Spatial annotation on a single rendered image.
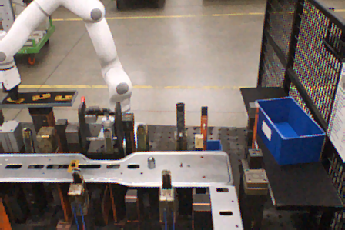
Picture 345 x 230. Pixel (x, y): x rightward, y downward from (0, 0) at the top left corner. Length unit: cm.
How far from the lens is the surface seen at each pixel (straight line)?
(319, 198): 149
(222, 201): 144
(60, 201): 174
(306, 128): 171
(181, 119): 164
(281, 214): 187
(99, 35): 183
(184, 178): 153
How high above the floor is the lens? 200
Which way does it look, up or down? 32 degrees down
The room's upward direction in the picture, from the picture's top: 5 degrees counter-clockwise
